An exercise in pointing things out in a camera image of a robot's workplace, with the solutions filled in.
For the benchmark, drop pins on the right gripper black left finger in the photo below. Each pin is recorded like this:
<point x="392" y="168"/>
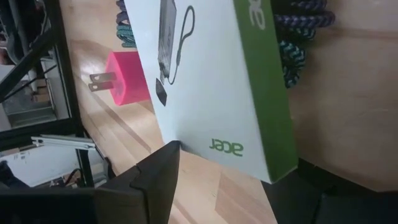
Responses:
<point x="152" y="186"/>

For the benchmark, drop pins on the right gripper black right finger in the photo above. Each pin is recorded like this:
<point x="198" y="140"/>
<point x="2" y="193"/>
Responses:
<point x="335" y="205"/>

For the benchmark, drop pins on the white green acer box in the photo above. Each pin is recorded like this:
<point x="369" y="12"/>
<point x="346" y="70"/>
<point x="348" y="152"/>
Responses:
<point x="211" y="93"/>

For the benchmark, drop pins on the silver metal bar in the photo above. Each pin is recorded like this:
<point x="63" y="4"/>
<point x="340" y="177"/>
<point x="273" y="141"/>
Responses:
<point x="62" y="141"/>

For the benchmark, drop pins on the pink charger plug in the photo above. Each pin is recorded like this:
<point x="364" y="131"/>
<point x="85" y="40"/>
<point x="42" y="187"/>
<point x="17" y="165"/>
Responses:
<point x="130" y="77"/>

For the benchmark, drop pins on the black metal table frame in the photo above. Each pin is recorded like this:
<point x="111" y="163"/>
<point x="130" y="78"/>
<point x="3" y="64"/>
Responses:
<point x="65" y="62"/>

